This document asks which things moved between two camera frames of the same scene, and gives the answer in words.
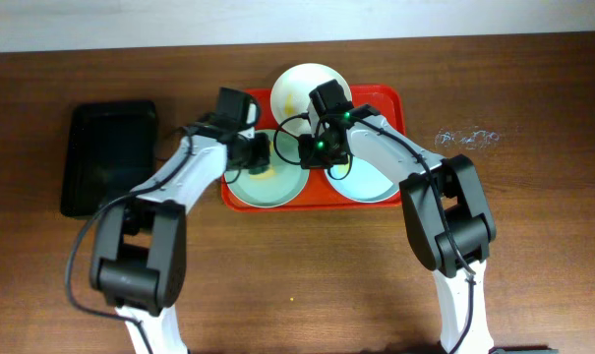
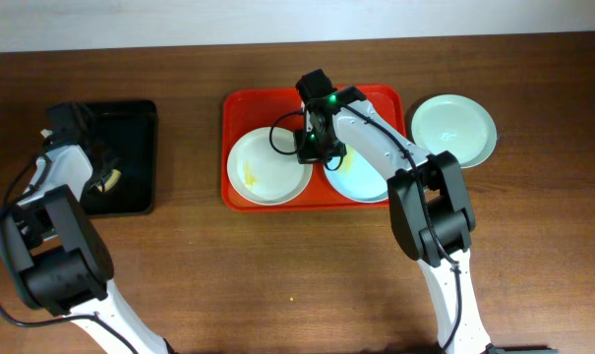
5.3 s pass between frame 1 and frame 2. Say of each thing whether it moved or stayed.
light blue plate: stayed
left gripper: moved
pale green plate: moved
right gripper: stayed
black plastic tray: stayed
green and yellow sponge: moved
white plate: moved
